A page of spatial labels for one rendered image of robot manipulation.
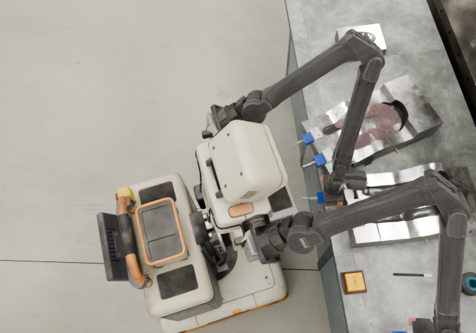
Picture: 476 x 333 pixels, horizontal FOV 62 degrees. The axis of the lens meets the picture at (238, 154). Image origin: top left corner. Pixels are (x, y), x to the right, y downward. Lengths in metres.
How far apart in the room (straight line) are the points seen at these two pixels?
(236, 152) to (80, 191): 1.79
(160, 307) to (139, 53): 2.07
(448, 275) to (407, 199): 0.25
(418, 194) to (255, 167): 0.40
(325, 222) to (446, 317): 0.42
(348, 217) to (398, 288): 0.62
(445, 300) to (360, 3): 1.51
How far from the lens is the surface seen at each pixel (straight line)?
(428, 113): 1.81
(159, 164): 2.65
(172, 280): 1.60
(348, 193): 1.62
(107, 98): 3.02
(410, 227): 1.62
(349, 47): 1.19
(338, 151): 1.36
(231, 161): 1.10
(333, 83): 1.92
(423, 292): 1.68
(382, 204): 1.06
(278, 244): 1.16
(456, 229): 1.07
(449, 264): 1.17
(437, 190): 1.03
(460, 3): 2.43
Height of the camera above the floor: 2.36
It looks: 65 degrees down
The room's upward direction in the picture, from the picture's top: 7 degrees counter-clockwise
